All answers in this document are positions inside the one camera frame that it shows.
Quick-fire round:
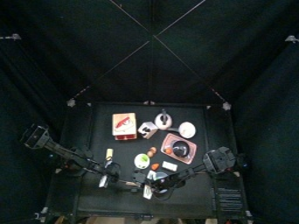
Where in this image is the wooden knife holder block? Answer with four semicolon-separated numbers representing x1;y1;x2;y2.
136;121;160;140

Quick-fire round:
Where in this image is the white rectangular toy block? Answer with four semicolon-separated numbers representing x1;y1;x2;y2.
161;160;179;172

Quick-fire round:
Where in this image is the white plate with green food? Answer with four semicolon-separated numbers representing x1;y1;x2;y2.
133;153;151;170

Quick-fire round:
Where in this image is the pink rectangular tray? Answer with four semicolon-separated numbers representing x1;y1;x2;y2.
160;132;199;165

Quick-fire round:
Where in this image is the black toy bowl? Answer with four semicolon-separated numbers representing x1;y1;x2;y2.
172;140;192;158

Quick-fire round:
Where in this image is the red snack box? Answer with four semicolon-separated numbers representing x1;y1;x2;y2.
111;112;139;141

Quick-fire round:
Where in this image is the white round toy pan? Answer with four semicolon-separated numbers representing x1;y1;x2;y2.
169;121;198;139

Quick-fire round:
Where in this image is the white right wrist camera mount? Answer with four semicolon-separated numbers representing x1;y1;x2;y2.
143;185;155;200

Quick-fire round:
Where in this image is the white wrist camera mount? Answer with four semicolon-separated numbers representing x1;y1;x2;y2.
97;174;108;189
143;185;155;200

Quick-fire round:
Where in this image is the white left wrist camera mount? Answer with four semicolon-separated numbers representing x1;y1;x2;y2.
97;174;108;189

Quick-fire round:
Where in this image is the thin diagonal brace wire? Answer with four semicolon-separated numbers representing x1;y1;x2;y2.
107;0;228;103
69;0;208;102

